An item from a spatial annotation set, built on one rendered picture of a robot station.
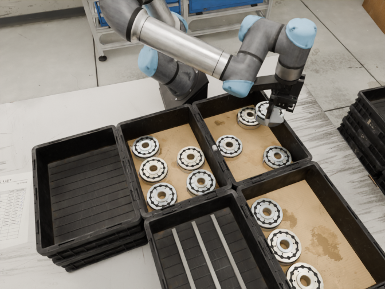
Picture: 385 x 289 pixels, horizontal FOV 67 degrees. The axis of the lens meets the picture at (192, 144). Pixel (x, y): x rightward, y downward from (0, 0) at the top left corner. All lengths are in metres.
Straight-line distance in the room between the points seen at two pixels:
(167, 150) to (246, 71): 0.49
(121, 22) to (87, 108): 0.78
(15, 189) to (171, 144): 0.66
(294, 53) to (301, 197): 0.50
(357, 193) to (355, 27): 2.60
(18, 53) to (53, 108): 1.89
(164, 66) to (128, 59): 1.76
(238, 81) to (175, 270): 0.58
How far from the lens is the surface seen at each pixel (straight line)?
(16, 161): 1.48
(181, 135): 1.17
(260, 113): 1.05
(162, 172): 1.05
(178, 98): 1.33
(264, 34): 0.83
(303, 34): 0.80
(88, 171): 1.15
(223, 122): 1.22
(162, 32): 0.82
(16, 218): 1.33
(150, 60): 1.20
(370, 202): 1.34
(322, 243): 1.04
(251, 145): 1.16
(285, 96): 0.93
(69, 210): 1.10
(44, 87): 2.93
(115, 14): 0.85
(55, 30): 3.63
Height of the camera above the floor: 1.75
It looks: 54 degrees down
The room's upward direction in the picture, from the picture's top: 1 degrees counter-clockwise
